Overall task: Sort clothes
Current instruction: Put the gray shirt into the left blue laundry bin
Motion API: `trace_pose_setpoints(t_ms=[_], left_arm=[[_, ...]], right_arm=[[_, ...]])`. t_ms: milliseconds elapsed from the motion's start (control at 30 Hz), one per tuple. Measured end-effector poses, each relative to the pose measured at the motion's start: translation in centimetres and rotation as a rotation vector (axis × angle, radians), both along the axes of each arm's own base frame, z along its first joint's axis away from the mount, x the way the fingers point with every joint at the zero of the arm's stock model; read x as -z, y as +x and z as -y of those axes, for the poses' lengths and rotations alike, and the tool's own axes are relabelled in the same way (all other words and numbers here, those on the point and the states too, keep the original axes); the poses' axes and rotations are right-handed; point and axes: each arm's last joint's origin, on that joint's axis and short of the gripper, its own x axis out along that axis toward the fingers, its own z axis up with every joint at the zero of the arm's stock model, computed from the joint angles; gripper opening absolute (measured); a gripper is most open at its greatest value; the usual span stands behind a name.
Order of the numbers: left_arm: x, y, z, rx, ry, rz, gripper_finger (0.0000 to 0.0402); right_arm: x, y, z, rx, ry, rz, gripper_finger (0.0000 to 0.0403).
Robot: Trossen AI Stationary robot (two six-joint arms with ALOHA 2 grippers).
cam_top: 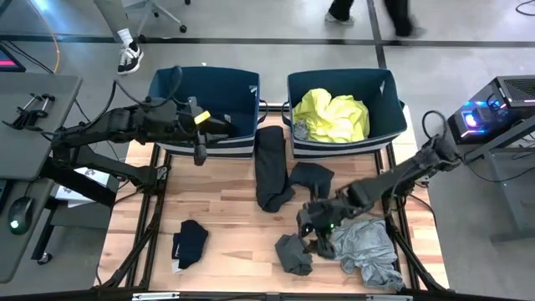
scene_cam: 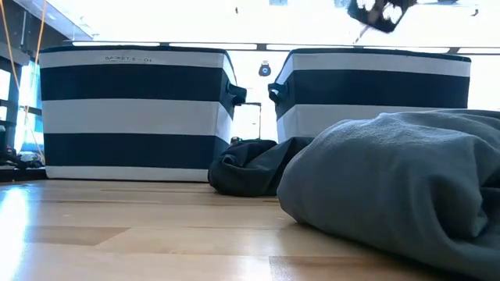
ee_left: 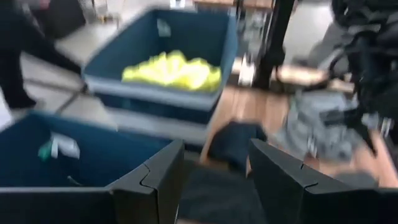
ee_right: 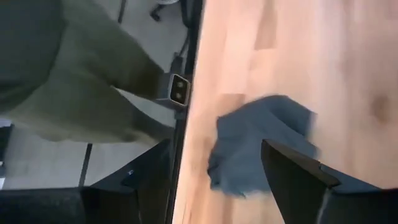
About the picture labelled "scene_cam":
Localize striped fabric basket with label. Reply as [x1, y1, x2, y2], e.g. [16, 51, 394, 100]
[38, 44, 248, 183]

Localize dark clutter pile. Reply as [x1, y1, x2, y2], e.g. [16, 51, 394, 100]
[0, 148, 47, 183]

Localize black garment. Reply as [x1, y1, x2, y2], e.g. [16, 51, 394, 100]
[207, 136, 316, 197]

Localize striped fabric basket without label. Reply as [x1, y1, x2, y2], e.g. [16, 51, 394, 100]
[267, 48, 472, 144]

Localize orange cable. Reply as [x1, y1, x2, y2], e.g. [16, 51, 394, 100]
[23, 0, 48, 157]
[0, 0, 20, 90]

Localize dark grey garment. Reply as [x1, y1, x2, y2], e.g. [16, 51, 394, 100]
[276, 108, 500, 281]

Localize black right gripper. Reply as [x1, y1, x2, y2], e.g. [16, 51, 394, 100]
[346, 0, 418, 34]

